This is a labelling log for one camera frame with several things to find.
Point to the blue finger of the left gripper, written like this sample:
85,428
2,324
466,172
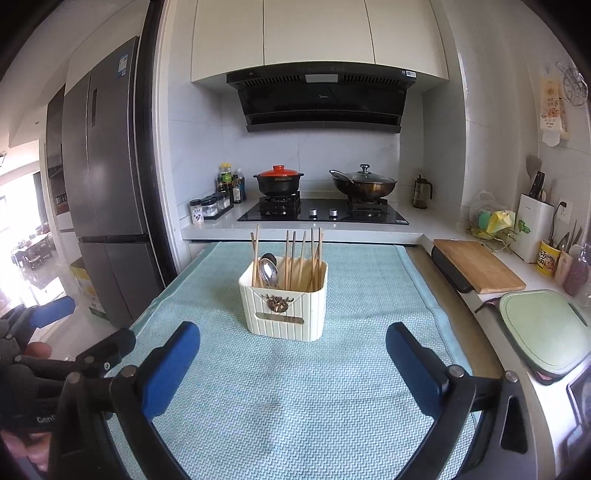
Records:
108,352
51,312

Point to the grey multi-door refrigerator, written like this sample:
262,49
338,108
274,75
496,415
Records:
103,187

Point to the hanging patterned towel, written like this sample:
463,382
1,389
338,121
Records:
553,123

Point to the person's left hand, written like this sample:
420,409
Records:
37,448

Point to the cream upper cabinets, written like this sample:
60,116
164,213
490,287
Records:
234,35

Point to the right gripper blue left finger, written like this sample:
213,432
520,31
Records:
162,372

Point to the black gas cooktop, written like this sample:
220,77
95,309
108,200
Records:
294,208

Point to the sauce bottles group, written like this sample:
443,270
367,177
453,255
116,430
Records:
231,182

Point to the dark glass french press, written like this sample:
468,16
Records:
422,192

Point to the cream utensil holder box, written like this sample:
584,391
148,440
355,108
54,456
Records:
292,315

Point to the white knife block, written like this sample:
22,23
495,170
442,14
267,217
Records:
532,226

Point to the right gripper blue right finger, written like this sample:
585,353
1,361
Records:
421,369

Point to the wooden cutting board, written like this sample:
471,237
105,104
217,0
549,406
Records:
484,271

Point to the green cutting board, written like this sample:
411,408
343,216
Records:
548,329

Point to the steel spoon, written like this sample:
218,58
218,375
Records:
268,260
268,277

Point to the light blue woven table mat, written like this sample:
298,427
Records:
254,407

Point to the yellow snack canister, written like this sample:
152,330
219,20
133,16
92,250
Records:
547,259

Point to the yellow cardboard box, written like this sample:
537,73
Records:
85,285

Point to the yellow green bag of items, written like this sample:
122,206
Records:
489,220

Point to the black range hood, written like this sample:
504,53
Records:
344,95

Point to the white-label spice jar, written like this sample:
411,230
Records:
196,212

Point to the dark wok with glass lid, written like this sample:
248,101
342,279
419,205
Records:
363,185

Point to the black pot with red lid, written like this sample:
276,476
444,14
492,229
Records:
279,181

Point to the wire whisk on wall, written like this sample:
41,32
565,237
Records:
575,87

